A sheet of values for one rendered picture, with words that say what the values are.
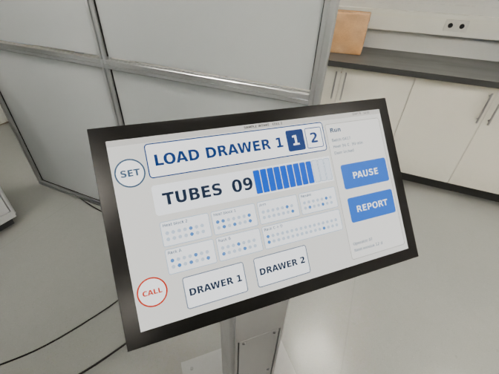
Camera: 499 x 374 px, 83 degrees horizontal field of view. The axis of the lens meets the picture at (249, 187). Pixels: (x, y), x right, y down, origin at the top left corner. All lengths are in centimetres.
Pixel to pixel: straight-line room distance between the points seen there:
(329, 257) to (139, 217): 31
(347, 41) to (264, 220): 228
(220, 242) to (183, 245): 6
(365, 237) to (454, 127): 208
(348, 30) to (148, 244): 240
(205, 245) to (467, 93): 226
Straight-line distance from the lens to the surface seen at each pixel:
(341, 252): 53
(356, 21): 262
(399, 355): 167
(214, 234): 44
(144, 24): 140
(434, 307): 191
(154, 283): 44
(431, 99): 248
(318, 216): 50
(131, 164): 44
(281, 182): 47
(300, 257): 49
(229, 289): 46
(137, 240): 43
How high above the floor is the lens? 138
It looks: 36 degrees down
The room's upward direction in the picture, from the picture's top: 3 degrees clockwise
